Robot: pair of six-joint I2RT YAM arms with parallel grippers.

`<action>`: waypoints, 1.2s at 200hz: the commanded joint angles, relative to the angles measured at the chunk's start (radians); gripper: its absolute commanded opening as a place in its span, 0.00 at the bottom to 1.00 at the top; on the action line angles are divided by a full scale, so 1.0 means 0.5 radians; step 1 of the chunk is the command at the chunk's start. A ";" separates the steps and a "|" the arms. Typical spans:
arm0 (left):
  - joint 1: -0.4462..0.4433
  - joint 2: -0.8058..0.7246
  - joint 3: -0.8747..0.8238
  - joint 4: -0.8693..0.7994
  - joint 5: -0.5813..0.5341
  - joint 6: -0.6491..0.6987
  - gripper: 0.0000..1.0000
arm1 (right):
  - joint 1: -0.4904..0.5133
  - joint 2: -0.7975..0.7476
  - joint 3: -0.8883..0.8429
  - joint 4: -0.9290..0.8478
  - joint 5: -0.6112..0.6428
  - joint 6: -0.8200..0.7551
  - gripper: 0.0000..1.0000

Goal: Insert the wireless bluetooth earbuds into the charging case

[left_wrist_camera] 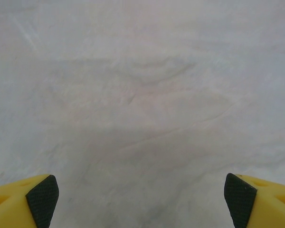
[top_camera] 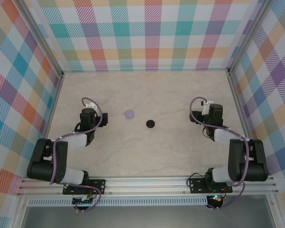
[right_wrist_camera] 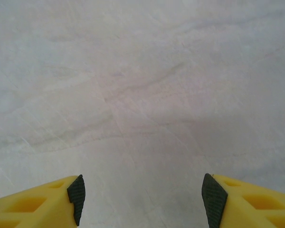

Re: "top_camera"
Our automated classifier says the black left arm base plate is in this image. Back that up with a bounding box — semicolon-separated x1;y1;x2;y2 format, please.
63;179;106;195

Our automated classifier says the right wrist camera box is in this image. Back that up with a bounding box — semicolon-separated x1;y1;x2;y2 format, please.
200;99;215;116

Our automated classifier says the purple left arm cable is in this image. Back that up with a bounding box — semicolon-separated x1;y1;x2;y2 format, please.
49;97;103;213

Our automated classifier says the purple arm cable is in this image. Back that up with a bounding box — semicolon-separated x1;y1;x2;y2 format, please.
49;97;103;213
189;96;250;212

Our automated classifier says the slotted grey cable duct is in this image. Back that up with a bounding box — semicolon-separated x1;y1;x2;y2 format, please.
28;198;209;207

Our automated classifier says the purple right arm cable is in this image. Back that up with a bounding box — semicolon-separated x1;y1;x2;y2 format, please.
189;96;250;212

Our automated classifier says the aluminium frame post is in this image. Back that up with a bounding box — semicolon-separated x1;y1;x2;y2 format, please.
16;0;64;78
227;0;274;76

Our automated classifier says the aluminium mounting rail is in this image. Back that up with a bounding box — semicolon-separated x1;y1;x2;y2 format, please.
16;175;280;197

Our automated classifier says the grey metal panel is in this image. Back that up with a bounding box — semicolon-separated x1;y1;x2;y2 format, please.
21;206;276;228

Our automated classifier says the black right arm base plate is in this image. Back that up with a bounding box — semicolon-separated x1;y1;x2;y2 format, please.
189;178;233;194

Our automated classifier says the aluminium side rail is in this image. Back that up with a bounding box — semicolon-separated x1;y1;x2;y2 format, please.
228;71;264;176
31;72;65;179

